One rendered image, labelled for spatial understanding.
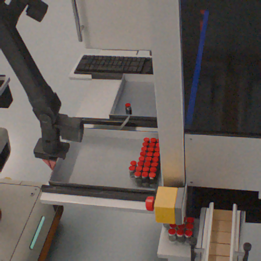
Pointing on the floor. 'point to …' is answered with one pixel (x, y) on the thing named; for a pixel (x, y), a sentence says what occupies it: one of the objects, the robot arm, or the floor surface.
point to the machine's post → (169, 90)
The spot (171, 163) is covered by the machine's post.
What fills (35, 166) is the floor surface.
